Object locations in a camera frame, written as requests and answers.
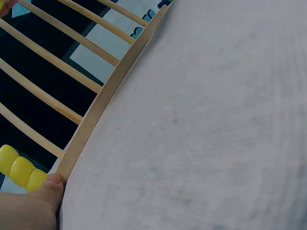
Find wooden abacus frame with rods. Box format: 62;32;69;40
0;0;170;185

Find person's right hand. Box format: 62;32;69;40
0;0;19;18

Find yellow abacus bead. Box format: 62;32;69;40
10;156;35;188
25;168;48;193
0;144;19;177

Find person's left hand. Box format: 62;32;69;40
0;172;65;230

